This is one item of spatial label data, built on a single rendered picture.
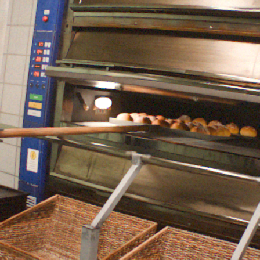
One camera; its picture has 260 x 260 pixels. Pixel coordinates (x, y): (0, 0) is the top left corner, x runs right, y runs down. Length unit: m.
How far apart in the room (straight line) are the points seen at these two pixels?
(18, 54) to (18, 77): 0.12
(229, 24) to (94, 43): 0.67
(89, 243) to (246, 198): 0.67
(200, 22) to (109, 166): 0.73
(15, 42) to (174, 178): 1.13
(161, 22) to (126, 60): 0.22
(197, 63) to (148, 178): 0.51
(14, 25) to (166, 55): 0.95
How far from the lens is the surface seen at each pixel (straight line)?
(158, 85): 2.06
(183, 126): 2.55
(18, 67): 2.78
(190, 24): 2.19
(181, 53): 2.19
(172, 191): 2.20
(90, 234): 1.69
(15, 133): 1.88
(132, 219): 2.29
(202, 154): 2.13
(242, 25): 2.08
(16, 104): 2.78
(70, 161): 2.52
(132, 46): 2.33
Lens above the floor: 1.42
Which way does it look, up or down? 6 degrees down
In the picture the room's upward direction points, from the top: 6 degrees clockwise
